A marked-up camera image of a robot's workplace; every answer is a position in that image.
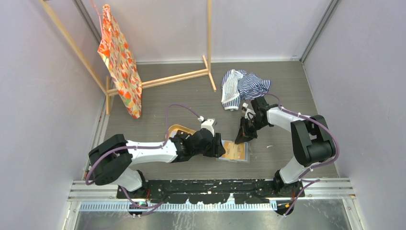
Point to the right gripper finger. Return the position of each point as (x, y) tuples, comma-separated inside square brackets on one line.
[(245, 124), (245, 136)]

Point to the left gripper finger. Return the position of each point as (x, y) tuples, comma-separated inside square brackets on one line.
[(219, 150), (217, 139)]

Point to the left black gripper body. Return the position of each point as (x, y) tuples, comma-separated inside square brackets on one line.
[(209, 150)]

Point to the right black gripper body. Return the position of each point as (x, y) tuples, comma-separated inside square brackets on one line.
[(257, 125)]

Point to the gold credit card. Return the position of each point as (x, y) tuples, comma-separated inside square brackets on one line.
[(240, 152), (229, 147)]

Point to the grey card holder wallet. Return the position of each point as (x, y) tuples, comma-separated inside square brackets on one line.
[(248, 155)]

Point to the orange oval tray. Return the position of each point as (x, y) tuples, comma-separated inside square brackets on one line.
[(174, 129)]

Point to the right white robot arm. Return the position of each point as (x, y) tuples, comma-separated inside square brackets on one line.
[(311, 142)]

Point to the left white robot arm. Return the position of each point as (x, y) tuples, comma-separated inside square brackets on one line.
[(110, 161)]

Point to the blue striped cloth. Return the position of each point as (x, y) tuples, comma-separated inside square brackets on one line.
[(238, 85)]

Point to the wooden drying rack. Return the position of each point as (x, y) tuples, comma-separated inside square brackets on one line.
[(105, 88)]

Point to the orange floral cloth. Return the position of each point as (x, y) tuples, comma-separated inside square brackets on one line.
[(115, 53)]

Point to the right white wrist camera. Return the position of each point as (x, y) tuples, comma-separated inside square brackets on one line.
[(248, 113)]

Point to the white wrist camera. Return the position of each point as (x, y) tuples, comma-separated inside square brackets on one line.
[(208, 124), (248, 113)]

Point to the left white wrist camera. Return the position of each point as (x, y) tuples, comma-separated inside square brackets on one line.
[(208, 124)]

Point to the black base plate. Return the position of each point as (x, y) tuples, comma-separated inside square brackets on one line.
[(216, 191)]

